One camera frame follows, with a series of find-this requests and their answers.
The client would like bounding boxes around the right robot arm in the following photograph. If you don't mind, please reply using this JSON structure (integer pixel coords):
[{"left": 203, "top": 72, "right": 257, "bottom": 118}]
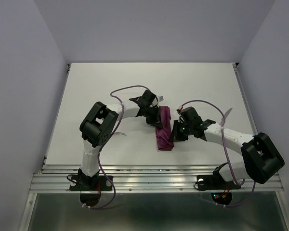
[{"left": 170, "top": 107, "right": 285, "bottom": 188}]

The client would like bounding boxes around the pink handled knife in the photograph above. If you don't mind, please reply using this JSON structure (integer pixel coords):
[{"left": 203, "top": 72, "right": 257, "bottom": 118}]
[{"left": 220, "top": 108, "right": 233, "bottom": 126}]

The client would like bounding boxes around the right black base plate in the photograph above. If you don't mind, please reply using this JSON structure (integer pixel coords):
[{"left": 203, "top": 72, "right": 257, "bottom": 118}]
[{"left": 194, "top": 175, "right": 241, "bottom": 192}]

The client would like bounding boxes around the aluminium rail frame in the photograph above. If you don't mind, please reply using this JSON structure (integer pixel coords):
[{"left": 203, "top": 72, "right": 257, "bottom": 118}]
[{"left": 20, "top": 63, "right": 289, "bottom": 231}]

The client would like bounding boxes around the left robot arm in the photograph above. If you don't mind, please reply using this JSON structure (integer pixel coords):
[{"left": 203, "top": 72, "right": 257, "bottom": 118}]
[{"left": 73, "top": 89, "right": 163, "bottom": 190}]

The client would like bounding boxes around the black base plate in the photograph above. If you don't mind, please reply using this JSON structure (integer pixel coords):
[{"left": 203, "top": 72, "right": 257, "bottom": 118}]
[
  {"left": 194, "top": 175, "right": 241, "bottom": 192},
  {"left": 66, "top": 174, "right": 113, "bottom": 192}
]

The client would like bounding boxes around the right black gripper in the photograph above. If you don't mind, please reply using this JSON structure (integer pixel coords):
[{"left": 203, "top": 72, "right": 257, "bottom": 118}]
[{"left": 167, "top": 119, "right": 193, "bottom": 142}]

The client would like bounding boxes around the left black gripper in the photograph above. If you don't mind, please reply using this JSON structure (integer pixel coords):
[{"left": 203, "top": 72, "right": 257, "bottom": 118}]
[{"left": 144, "top": 105, "right": 162, "bottom": 129}]

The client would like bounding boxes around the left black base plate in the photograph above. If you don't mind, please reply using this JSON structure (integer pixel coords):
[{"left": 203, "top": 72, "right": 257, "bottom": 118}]
[{"left": 66, "top": 174, "right": 113, "bottom": 192}]

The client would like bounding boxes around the purple cloth napkin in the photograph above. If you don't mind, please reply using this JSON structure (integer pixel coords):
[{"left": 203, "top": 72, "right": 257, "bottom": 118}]
[{"left": 156, "top": 106, "right": 174, "bottom": 151}]

